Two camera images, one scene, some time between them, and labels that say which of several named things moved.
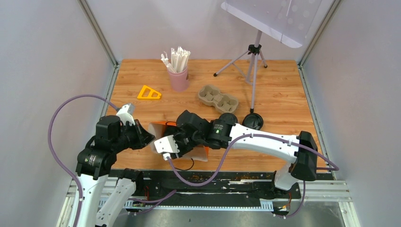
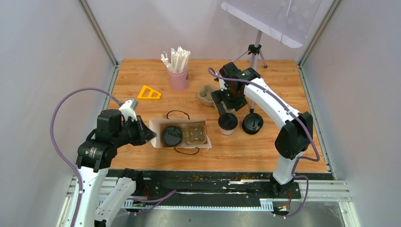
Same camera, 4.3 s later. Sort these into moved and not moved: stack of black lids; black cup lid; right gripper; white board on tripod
Moved: right gripper
Not moved: black cup lid; white board on tripod; stack of black lids
